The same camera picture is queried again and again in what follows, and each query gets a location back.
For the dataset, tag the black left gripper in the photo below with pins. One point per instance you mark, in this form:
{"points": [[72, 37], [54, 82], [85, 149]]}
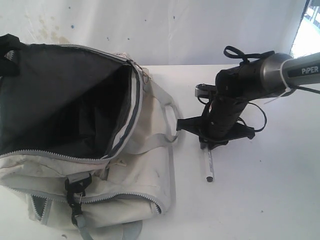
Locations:
{"points": [[8, 43]]}

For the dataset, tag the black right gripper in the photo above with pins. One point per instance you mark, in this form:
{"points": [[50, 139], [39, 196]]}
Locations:
{"points": [[219, 123]]}

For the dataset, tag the white black marker pen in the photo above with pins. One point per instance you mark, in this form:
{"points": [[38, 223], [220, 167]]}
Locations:
{"points": [[208, 165]]}

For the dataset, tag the white fabric backpack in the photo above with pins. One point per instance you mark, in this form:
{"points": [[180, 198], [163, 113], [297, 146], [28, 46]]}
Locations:
{"points": [[85, 140]]}

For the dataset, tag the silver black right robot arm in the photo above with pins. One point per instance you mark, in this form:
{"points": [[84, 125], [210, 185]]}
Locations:
{"points": [[258, 76]]}

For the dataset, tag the white backdrop cloth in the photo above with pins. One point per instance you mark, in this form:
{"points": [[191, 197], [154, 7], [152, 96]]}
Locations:
{"points": [[158, 32]]}

